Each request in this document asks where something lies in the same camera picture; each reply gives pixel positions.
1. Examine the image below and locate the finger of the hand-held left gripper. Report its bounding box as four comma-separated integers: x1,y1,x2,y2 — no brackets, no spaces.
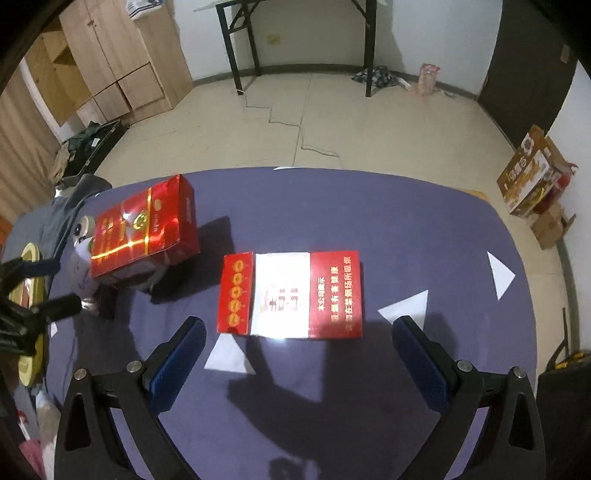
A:
0,257,62,280
28,294,85,325

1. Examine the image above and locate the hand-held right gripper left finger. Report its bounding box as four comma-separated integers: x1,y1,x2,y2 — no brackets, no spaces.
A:
54,316,206,480

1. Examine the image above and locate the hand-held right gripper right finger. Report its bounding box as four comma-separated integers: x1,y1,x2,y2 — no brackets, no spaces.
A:
392,315,546,480

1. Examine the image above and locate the pale yellow plastic basin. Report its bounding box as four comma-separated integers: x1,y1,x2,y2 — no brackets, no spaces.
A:
8,242,49,385

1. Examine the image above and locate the red gold-striped cigarette carton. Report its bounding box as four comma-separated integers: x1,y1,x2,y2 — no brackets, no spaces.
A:
89,174,201,280

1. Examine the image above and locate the red and white cigarette carton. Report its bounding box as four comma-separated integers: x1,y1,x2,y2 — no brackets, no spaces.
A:
217,251,365,340

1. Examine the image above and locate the grey cloth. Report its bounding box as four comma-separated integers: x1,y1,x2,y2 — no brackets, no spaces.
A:
13,174,112,268

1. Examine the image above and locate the tan curtain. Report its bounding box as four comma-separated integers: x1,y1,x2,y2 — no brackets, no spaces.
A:
0,67,62,227

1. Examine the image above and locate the pink floral cloth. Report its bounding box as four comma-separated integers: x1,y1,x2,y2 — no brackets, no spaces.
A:
13,388,62,480

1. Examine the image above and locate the black open suitcase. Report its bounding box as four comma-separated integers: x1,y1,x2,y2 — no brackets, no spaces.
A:
50,119,129,183

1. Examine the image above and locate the black tool bag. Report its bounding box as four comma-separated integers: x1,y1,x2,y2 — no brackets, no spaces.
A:
536,350,591,480

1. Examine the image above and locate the small plain cardboard box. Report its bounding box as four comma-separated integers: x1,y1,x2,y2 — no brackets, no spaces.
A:
530,203,578,250

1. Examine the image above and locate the brown printed cardboard box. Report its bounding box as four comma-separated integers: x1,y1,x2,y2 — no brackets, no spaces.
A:
496,124,579,217

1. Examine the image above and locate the wooden wardrobe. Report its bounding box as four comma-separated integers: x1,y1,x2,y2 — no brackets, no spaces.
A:
23,0,195,126

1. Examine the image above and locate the white striped plastic bag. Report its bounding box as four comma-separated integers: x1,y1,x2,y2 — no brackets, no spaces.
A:
126,0,163,22

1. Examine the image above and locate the pink plastic bag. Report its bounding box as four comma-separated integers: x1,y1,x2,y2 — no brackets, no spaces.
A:
417,63,441,96

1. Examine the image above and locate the plaid cloth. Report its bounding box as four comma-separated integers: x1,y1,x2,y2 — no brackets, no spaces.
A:
351,65,400,89

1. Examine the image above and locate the dark door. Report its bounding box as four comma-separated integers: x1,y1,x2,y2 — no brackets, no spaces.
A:
477,0,579,149

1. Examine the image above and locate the black folding table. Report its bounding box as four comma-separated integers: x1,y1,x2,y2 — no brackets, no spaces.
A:
216,0,378,98

